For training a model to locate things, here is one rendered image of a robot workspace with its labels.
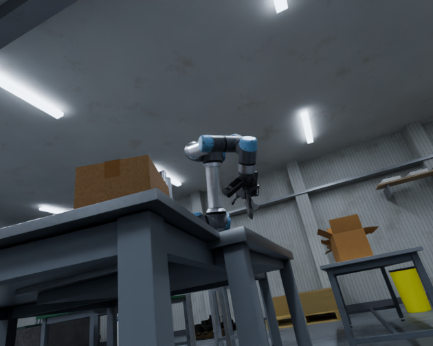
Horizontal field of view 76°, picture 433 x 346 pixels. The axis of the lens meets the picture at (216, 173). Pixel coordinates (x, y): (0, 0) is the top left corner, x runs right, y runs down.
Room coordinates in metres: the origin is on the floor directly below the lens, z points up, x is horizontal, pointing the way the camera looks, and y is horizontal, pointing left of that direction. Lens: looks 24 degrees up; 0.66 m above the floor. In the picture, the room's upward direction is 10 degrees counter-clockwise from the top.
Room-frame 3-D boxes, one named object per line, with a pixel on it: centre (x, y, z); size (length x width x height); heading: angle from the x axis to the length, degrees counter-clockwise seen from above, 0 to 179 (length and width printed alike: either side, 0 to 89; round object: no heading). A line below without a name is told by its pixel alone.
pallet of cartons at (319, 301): (6.10, -1.22, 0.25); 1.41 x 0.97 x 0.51; 71
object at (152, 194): (1.56, 0.64, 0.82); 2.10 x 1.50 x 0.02; 169
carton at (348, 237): (2.75, -1.13, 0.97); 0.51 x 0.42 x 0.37; 77
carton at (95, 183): (0.93, 0.33, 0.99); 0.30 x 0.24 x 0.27; 0
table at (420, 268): (3.52, -1.48, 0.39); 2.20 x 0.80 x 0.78; 161
